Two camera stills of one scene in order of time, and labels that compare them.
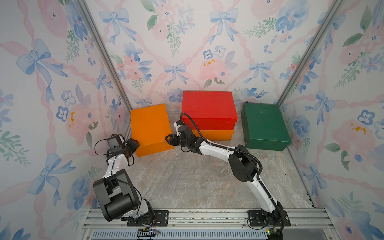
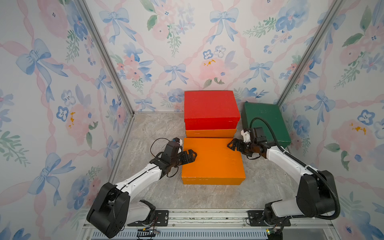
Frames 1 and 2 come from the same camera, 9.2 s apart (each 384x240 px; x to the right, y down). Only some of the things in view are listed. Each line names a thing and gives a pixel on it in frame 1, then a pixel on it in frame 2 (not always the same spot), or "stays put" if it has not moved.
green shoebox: x=264 y=126 stays put
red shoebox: x=210 y=110 stays put
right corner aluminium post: x=333 y=9 stays put
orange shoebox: x=150 y=126 → x=215 y=163
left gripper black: x=134 y=144 → x=191 y=158
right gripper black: x=172 y=137 → x=235 y=140
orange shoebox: x=216 y=135 stays put
